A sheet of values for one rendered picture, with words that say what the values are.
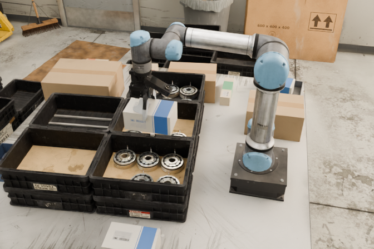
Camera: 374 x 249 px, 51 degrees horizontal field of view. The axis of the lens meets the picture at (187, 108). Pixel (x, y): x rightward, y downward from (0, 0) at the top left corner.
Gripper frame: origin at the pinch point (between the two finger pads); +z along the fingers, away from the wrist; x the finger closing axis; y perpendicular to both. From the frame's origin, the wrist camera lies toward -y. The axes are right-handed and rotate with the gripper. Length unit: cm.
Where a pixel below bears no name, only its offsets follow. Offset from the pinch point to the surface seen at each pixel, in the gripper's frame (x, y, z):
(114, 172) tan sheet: 10.9, 15.5, 27.5
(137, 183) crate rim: 24.1, -0.7, 17.8
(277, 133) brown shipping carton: -45, -56, 38
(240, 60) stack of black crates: -172, -23, 62
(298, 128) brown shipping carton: -45, -66, 33
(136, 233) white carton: 37.4, -3.3, 31.6
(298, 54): -283, -78, 107
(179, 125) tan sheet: -28.7, -4.9, 27.8
